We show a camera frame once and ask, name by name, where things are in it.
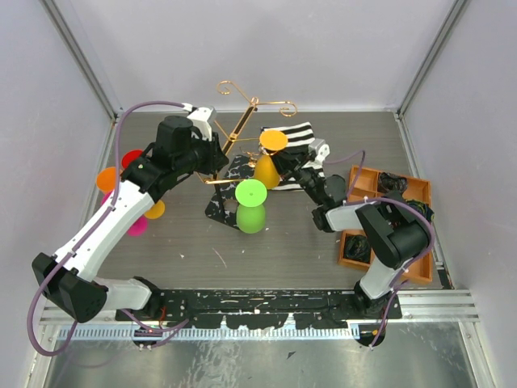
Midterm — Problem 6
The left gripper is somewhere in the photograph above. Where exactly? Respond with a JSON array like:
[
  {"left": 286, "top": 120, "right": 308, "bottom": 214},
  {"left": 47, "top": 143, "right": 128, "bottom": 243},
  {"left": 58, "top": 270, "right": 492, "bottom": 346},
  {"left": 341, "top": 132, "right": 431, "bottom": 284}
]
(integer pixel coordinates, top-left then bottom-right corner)
[{"left": 175, "top": 128, "right": 229, "bottom": 176}]

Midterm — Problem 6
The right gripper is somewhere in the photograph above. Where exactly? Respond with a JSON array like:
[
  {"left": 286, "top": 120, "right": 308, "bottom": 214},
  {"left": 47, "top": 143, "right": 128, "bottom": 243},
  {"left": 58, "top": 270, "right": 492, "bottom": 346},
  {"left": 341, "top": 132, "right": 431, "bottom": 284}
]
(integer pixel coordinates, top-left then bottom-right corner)
[{"left": 268, "top": 145, "right": 325, "bottom": 206}]

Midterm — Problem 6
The gold wine glass rack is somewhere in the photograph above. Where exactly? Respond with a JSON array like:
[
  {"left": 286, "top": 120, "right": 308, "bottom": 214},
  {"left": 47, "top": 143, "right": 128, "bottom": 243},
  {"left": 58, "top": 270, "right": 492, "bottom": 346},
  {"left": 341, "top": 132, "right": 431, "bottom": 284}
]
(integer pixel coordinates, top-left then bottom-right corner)
[{"left": 197, "top": 80, "right": 298, "bottom": 230}]

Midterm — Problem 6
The green plastic wine glass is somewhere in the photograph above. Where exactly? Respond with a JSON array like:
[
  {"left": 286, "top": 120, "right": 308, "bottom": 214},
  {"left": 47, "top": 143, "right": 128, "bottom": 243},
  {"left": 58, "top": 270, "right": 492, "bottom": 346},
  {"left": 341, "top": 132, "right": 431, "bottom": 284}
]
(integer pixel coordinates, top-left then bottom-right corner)
[{"left": 235, "top": 179, "right": 267, "bottom": 234}]

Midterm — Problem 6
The yellow wine glass cluster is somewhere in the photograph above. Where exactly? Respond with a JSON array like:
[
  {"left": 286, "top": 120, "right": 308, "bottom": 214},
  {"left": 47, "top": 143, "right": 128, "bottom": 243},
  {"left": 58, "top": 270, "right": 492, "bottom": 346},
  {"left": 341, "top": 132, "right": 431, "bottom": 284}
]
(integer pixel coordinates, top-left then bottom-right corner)
[{"left": 144, "top": 200, "right": 166, "bottom": 220}]

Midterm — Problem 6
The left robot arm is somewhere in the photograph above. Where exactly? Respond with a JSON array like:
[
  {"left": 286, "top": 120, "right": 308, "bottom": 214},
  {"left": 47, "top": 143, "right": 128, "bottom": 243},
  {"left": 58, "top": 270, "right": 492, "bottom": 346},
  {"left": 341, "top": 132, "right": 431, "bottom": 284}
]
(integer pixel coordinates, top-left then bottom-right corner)
[{"left": 32, "top": 107, "right": 229, "bottom": 323}]

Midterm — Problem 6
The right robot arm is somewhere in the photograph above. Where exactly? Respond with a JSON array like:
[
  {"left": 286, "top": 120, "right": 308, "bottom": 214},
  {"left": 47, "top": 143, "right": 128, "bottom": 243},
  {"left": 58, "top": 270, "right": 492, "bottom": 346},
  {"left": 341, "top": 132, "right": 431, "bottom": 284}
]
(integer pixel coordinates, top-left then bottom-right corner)
[{"left": 272, "top": 151, "right": 435, "bottom": 318}]

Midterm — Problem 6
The red plastic wine glass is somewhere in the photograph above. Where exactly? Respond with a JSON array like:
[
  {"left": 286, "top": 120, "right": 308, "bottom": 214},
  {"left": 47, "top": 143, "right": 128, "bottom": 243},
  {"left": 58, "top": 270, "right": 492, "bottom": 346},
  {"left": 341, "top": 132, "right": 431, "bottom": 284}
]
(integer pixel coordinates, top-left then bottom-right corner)
[{"left": 121, "top": 149, "right": 142, "bottom": 169}]

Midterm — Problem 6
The pink plastic wine glass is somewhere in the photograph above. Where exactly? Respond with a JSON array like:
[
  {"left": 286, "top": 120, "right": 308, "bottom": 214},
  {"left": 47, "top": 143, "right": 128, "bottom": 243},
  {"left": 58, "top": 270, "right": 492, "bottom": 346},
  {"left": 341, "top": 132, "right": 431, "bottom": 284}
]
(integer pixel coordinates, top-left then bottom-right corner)
[{"left": 100, "top": 192, "right": 148, "bottom": 237}]

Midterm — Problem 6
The orange plastic wine glass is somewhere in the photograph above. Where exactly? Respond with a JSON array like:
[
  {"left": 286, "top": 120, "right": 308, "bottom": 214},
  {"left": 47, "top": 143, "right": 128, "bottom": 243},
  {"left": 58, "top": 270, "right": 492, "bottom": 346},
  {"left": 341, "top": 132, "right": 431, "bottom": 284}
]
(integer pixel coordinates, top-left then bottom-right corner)
[{"left": 95, "top": 167, "right": 120, "bottom": 194}]

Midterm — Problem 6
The black white striped cloth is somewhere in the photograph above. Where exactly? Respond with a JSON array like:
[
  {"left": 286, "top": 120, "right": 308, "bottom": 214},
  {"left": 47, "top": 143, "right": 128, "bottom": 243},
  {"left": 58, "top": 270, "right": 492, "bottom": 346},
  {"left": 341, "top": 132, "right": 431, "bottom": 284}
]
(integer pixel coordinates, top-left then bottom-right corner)
[{"left": 260, "top": 121, "right": 315, "bottom": 192}]

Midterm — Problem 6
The rolled dark sock top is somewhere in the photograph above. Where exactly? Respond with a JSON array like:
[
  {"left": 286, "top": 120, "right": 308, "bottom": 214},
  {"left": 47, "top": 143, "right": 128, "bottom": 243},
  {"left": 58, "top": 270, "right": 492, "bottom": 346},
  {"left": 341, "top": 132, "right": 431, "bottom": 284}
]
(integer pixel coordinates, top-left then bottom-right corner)
[{"left": 377, "top": 172, "right": 409, "bottom": 195}]

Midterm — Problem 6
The rolled dark sock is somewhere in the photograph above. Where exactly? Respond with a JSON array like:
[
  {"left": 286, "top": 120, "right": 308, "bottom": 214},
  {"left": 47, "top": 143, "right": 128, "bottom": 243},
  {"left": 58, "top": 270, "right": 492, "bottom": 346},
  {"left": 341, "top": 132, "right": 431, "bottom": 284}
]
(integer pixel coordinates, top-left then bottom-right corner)
[
  {"left": 343, "top": 234, "right": 371, "bottom": 264},
  {"left": 406, "top": 200, "right": 435, "bottom": 223},
  {"left": 377, "top": 172, "right": 409, "bottom": 195}
]

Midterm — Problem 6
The rolled dark sock bottom left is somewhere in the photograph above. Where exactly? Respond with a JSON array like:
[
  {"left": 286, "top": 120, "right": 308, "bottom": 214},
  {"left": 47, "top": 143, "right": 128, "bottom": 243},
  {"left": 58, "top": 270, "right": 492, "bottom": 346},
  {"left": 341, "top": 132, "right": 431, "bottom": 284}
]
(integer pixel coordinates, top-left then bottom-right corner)
[{"left": 343, "top": 234, "right": 371, "bottom": 264}]

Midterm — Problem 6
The orange wooden compartment tray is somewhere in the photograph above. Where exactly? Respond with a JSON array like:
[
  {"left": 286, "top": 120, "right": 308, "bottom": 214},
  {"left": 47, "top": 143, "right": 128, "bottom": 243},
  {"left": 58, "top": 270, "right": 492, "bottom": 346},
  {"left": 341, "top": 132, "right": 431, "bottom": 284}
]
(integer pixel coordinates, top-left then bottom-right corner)
[{"left": 338, "top": 166, "right": 433, "bottom": 285}]

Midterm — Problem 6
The rolled dark sock right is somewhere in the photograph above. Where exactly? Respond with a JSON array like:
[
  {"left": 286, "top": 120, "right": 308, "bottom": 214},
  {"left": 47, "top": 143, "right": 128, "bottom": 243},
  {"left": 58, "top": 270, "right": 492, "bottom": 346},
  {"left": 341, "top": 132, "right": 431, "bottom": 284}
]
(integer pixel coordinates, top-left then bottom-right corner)
[{"left": 406, "top": 200, "right": 435, "bottom": 223}]

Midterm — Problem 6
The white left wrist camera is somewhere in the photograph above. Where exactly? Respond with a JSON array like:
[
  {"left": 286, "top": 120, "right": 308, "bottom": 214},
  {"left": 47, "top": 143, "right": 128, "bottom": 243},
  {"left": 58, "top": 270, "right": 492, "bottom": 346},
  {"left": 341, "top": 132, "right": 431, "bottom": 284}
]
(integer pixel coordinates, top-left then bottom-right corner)
[{"left": 183, "top": 103, "right": 216, "bottom": 141}]

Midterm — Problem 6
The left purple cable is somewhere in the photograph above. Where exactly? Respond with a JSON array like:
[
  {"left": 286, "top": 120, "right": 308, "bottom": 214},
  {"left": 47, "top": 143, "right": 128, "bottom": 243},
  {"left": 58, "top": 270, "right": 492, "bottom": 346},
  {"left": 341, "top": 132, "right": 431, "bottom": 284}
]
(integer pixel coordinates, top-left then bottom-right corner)
[{"left": 27, "top": 99, "right": 195, "bottom": 356}]

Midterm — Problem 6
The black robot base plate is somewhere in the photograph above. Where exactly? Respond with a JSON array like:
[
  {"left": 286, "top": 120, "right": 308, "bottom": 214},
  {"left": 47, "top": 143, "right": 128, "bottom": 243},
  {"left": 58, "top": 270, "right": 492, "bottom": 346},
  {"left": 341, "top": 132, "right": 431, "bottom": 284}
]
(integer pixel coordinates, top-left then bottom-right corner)
[{"left": 130, "top": 289, "right": 401, "bottom": 330}]

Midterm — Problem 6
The aluminium frame rail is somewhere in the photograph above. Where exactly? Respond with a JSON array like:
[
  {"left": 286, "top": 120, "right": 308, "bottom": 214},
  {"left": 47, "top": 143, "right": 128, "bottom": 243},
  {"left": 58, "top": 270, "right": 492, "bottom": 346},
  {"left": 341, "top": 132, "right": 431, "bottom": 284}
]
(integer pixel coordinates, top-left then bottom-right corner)
[{"left": 40, "top": 289, "right": 479, "bottom": 348}]

